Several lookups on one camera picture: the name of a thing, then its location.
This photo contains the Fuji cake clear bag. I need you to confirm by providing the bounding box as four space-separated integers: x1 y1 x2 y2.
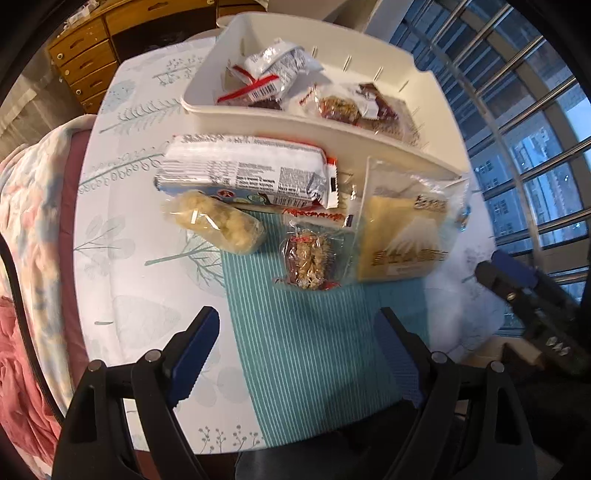
352 158 470 283

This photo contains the puffed rice roll packet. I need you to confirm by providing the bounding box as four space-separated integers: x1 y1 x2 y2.
161 191 266 255

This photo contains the nut date clear packet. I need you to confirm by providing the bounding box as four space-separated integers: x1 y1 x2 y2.
274 219 353 292

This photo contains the brown chocolate snack packet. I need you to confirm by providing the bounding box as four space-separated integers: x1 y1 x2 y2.
356 83 420 146

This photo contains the long white biscuit packet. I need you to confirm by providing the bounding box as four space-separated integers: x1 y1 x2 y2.
154 134 339 209

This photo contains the white plastic storage bin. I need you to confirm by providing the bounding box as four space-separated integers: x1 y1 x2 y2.
181 13 471 180

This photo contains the red white wafer packet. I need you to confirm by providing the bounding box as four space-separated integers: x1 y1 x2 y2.
215 39 324 107

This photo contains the blue popcorn snack packet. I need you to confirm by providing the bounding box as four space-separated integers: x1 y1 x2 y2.
456 205 472 231

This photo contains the white floral tablecloth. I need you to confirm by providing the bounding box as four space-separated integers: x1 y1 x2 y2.
73 39 505 454

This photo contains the teal ribbed placemat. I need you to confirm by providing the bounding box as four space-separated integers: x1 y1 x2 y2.
221 213 429 447

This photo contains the metal window railing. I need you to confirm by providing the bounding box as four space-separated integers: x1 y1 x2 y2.
391 1 590 300

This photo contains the pink floral blanket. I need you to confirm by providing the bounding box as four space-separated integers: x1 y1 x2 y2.
1 115 95 471

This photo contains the wooden desk with drawers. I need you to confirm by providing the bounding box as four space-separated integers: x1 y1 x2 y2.
47 0 267 114

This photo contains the black cable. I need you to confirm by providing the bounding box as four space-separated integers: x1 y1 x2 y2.
0 234 63 423

